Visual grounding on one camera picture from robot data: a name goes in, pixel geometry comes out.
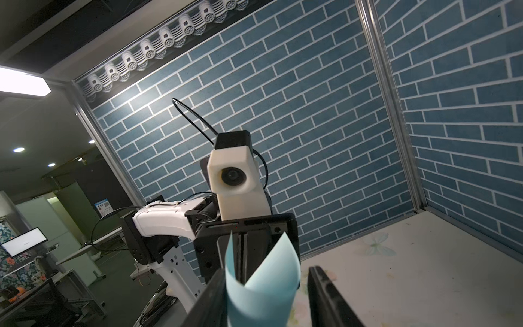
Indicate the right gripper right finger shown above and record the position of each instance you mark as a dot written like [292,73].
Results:
[327,306]

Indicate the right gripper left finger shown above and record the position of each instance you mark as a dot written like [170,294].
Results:
[210,309]

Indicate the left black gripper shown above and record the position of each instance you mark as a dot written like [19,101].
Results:
[253,239]

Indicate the light blue square paper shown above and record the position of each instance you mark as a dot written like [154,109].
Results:
[267,297]

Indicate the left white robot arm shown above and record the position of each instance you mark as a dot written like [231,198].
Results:
[185,243]

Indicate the floral table mat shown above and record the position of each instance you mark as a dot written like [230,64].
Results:
[424,271]

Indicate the computer monitor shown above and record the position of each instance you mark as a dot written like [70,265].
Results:
[24,242]

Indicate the ceiling light panel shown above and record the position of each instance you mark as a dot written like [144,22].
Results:
[16,82]

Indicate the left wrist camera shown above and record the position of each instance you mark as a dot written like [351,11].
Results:
[234,177]

